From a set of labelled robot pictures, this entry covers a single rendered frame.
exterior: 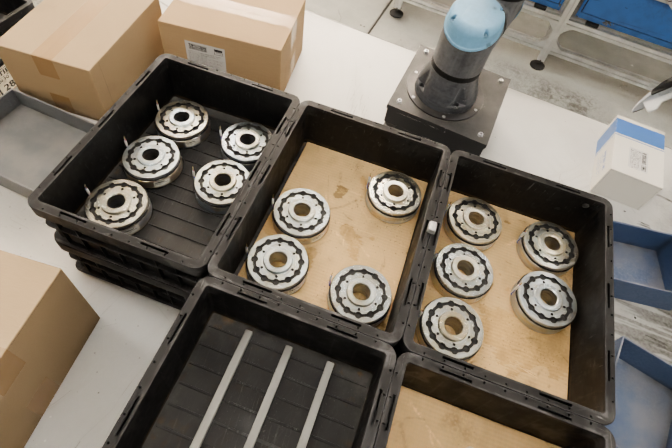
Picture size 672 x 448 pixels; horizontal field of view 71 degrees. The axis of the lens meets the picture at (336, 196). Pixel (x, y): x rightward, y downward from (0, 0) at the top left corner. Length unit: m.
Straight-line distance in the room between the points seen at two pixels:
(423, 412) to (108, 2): 1.11
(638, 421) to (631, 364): 0.10
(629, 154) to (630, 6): 1.47
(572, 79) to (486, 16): 1.88
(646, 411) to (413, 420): 0.49
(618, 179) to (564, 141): 0.19
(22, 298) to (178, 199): 0.29
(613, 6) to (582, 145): 1.38
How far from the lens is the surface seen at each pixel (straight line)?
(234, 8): 1.28
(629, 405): 1.10
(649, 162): 1.35
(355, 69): 1.38
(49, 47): 1.23
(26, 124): 1.31
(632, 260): 1.26
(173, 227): 0.89
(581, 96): 2.84
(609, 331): 0.84
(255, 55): 1.19
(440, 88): 1.14
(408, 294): 0.73
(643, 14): 2.74
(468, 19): 1.06
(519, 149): 1.32
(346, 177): 0.94
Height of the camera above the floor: 1.57
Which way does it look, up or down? 54 degrees down
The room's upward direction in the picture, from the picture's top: 11 degrees clockwise
